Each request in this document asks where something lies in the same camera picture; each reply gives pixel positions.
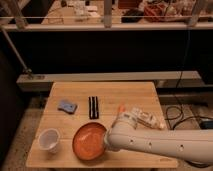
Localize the blue sponge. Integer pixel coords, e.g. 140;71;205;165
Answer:
58;100;77;114

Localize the white plastic cup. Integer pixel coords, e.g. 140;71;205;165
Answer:
38;128;60;154

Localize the white plastic bottle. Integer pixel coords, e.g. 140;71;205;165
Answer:
131;108;165;130

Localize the black rectangular brush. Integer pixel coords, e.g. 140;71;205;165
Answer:
89;96;99;119

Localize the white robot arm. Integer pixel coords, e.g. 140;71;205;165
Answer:
104;112;213;165

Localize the red object on shelf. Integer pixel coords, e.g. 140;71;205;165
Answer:
144;4;170;22

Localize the grey metal rail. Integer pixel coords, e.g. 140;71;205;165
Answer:
17;71;204;92

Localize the black cable on floor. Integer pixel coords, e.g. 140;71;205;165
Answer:
164;33;213;169

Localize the black object on shelf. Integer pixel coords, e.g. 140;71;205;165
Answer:
121;9;143;23

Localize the orange carrot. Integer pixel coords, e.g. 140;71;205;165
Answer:
118;105;125;114

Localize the diagonal metal pole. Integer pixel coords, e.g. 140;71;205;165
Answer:
0;26;33;79

